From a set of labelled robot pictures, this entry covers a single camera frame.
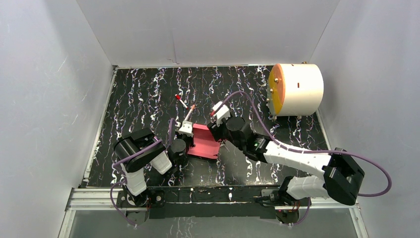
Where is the white cylindrical drum device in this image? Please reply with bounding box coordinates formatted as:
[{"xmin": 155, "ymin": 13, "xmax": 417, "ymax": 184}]
[{"xmin": 266, "ymin": 63, "xmax": 324, "ymax": 117}]

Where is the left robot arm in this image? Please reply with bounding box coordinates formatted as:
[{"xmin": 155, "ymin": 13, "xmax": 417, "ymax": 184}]
[{"xmin": 113, "ymin": 128, "xmax": 194, "ymax": 207}]

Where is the red capped white marker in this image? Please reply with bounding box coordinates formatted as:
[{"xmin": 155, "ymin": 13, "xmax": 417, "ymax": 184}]
[{"xmin": 175, "ymin": 94, "xmax": 189, "ymax": 110}]

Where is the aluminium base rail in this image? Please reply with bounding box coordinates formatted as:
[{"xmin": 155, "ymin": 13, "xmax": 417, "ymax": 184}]
[{"xmin": 65, "ymin": 187, "xmax": 360, "ymax": 212}]

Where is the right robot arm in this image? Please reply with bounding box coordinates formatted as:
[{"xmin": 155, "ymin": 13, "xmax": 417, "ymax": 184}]
[{"xmin": 207, "ymin": 117, "xmax": 365, "ymax": 205}]

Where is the orange capped white marker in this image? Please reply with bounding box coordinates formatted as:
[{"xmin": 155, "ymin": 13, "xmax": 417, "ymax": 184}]
[{"xmin": 184, "ymin": 104, "xmax": 196, "ymax": 121}]

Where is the pink cardboard box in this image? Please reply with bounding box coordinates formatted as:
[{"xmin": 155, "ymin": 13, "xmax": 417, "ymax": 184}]
[{"xmin": 187, "ymin": 123, "xmax": 220, "ymax": 160}]

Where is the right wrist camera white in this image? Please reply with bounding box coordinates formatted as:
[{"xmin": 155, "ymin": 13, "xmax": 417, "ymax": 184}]
[{"xmin": 210, "ymin": 101, "xmax": 231, "ymax": 126}]

